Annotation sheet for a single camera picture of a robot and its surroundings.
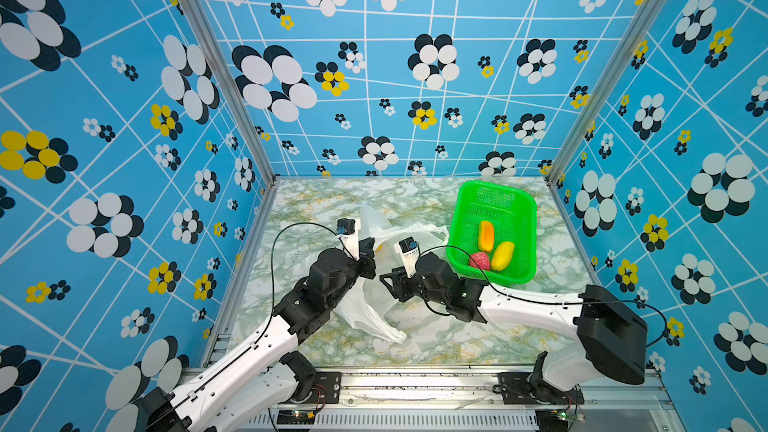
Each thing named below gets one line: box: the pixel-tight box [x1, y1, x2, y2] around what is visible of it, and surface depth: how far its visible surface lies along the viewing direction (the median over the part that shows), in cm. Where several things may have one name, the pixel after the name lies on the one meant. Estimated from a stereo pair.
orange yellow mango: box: [491, 241, 515, 271], surface depth 94 cm
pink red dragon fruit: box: [469, 252, 490, 271], surface depth 92 cm
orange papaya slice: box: [478, 220, 495, 252], surface depth 99 cm
